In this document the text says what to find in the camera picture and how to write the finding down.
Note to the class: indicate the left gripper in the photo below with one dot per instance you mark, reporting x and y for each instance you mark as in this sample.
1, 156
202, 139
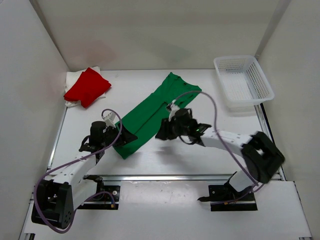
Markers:
126, 137

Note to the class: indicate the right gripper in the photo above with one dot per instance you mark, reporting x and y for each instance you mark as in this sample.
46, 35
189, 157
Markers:
166, 130

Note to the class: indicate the green t shirt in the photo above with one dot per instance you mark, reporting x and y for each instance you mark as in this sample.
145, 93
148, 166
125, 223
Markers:
144, 120

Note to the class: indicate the red t shirt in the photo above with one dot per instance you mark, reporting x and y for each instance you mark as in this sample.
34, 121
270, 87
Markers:
89, 86

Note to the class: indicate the white t shirt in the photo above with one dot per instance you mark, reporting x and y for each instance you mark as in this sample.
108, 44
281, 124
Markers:
71, 79

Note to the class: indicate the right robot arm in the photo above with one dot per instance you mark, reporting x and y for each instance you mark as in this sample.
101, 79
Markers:
261, 156

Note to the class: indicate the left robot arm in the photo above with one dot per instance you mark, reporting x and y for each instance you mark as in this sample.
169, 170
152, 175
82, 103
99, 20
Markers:
57, 199

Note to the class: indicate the white plastic basket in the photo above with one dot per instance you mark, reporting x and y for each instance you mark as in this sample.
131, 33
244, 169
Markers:
242, 81

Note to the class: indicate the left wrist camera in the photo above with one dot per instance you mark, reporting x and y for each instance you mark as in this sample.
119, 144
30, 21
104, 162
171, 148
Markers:
109, 119

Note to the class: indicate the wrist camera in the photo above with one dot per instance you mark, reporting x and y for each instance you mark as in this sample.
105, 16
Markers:
172, 107
109, 119

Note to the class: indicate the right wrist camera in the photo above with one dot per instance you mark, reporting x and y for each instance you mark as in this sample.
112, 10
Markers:
172, 107

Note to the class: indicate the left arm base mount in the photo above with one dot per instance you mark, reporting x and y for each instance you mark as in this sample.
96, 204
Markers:
95, 193

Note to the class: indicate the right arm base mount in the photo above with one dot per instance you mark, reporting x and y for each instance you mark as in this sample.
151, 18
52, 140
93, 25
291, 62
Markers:
224, 198

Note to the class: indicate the aluminium frame rail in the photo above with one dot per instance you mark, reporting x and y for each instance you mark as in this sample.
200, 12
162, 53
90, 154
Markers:
263, 120

